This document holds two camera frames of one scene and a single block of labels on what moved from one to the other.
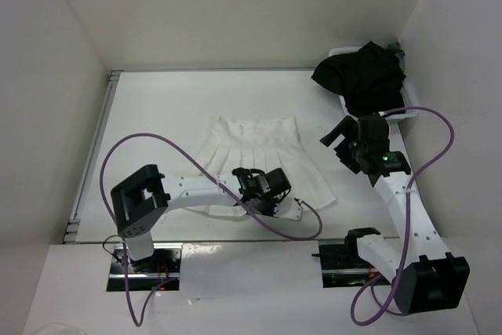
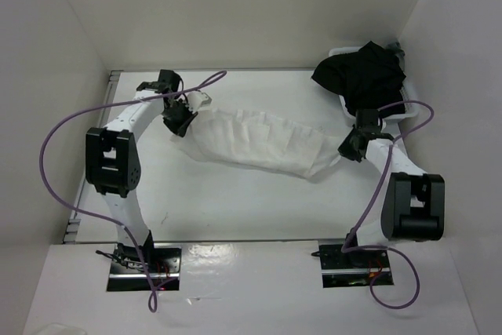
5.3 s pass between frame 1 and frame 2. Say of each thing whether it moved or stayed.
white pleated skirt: moved
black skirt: stayed
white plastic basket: stayed
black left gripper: moved
